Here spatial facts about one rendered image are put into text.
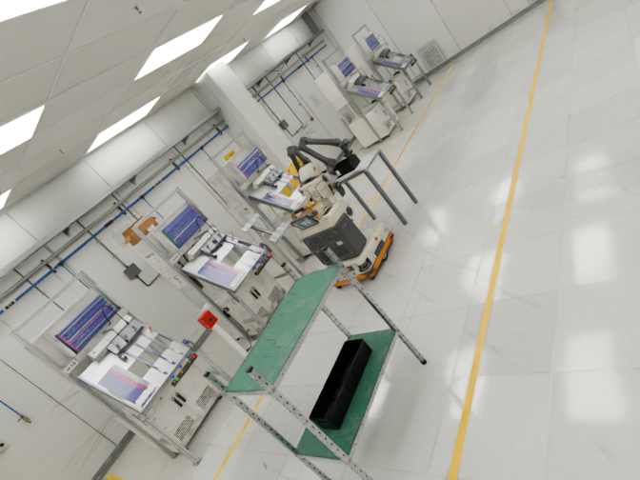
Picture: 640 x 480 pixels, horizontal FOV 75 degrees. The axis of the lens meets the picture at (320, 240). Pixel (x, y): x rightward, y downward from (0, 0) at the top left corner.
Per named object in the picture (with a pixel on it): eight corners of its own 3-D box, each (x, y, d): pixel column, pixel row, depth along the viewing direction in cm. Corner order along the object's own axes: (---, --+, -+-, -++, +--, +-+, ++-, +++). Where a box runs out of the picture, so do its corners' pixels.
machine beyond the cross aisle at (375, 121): (416, 110, 843) (360, 28, 784) (404, 129, 790) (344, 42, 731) (366, 140, 938) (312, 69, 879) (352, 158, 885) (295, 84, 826)
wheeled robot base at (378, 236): (375, 278, 413) (360, 260, 405) (331, 290, 458) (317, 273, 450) (396, 235, 455) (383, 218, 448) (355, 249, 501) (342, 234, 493)
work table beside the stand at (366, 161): (407, 224, 468) (365, 169, 443) (361, 240, 518) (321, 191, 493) (418, 201, 496) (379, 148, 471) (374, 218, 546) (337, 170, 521)
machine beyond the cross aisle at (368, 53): (433, 82, 936) (385, 6, 877) (425, 96, 883) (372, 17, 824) (387, 111, 1031) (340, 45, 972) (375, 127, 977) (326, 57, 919)
